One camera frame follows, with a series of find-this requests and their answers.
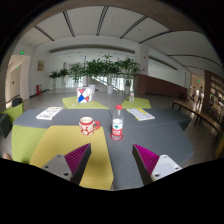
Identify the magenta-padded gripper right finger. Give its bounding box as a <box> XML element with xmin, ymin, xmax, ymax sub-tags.
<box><xmin>131</xmin><ymin>143</ymin><xmax>183</xmax><ymax>186</ymax></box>

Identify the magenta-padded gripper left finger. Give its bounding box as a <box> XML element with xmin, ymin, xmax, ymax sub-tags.
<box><xmin>40</xmin><ymin>143</ymin><xmax>93</xmax><ymax>186</ymax></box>

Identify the clear red-capped water bottle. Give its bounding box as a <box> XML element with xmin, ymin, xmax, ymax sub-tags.
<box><xmin>110</xmin><ymin>104</ymin><xmax>125</xmax><ymax>141</ymax></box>

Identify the small clear water bottle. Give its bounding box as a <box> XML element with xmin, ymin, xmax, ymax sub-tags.
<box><xmin>128</xmin><ymin>88</ymin><xmax>135</xmax><ymax>103</ymax></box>

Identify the red white floral mug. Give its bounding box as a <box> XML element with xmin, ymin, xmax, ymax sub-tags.
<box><xmin>78</xmin><ymin>116</ymin><xmax>101</xmax><ymax>136</ymax></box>

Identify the white open magazine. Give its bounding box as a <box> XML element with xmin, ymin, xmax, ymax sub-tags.
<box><xmin>35</xmin><ymin>106</ymin><xmax>64</xmax><ymax>121</ymax></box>

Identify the white yellow booklet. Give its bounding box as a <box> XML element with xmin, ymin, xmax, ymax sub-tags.
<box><xmin>125</xmin><ymin>107</ymin><xmax>156</xmax><ymax>122</ymax></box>

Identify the long wooden bench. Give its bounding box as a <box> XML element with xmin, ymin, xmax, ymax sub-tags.
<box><xmin>171</xmin><ymin>99</ymin><xmax>224</xmax><ymax>134</ymax></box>

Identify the dark grey ottoman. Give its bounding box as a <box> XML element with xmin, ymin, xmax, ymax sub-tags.
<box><xmin>0</xmin><ymin>113</ymin><xmax>13</xmax><ymax>139</ymax></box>

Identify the lime green ottoman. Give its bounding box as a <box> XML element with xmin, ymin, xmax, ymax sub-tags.
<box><xmin>1</xmin><ymin>102</ymin><xmax>25</xmax><ymax>124</ymax></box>

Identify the white red blue cube box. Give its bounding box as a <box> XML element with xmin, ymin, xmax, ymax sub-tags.
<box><xmin>76</xmin><ymin>86</ymin><xmax>93</xmax><ymax>104</ymax></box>

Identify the black bag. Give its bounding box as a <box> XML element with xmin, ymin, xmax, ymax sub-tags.
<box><xmin>11</xmin><ymin>97</ymin><xmax>24</xmax><ymax>108</ymax></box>

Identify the wooden shelf unit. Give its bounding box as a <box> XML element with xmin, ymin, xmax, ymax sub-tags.
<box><xmin>203</xmin><ymin>70</ymin><xmax>224</xmax><ymax>124</ymax></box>

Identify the row of potted green plants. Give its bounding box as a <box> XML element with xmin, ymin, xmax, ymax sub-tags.
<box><xmin>48</xmin><ymin>54</ymin><xmax>143</xmax><ymax>95</ymax></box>

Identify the framed wall picture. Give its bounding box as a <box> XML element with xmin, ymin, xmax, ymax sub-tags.
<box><xmin>36</xmin><ymin>60</ymin><xmax>46</xmax><ymax>72</ymax></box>

